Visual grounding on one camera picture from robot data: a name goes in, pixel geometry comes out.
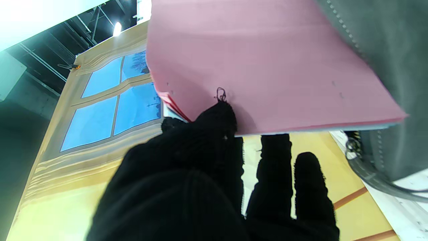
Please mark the bright ceiling lamp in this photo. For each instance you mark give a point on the bright ceiling lamp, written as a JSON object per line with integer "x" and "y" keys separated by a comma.
{"x": 117, "y": 29}

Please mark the printed living room backdrop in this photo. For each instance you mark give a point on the printed living room backdrop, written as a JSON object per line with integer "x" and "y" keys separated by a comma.
{"x": 100, "y": 120}

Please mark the pink cloth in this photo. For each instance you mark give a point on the pink cloth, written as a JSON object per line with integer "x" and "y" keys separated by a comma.
{"x": 260, "y": 60}

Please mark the orange black backdrop clamp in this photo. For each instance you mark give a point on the orange black backdrop clamp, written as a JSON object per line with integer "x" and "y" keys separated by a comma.
{"x": 72, "y": 66}

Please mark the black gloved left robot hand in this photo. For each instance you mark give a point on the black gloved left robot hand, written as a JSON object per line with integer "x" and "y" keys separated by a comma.
{"x": 187, "y": 187}

